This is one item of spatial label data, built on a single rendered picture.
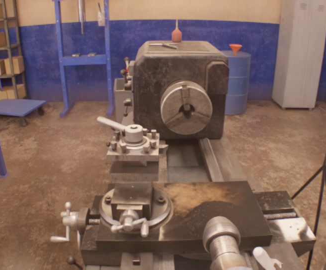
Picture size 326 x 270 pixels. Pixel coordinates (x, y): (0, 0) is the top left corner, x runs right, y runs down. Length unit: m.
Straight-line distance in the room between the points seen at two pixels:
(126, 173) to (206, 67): 0.81
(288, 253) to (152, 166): 0.54
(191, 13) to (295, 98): 2.16
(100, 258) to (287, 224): 0.67
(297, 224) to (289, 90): 3.96
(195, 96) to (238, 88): 3.05
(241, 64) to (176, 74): 2.84
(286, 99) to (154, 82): 3.62
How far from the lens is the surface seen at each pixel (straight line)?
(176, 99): 1.42
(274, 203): 1.24
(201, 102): 1.44
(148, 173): 0.99
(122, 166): 1.03
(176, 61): 1.58
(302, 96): 5.11
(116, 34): 4.91
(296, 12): 4.80
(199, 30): 4.91
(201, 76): 1.61
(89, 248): 1.01
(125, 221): 0.87
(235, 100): 4.49
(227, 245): 0.67
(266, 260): 0.46
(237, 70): 4.37
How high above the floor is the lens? 1.59
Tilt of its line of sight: 25 degrees down
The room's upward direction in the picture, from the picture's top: straight up
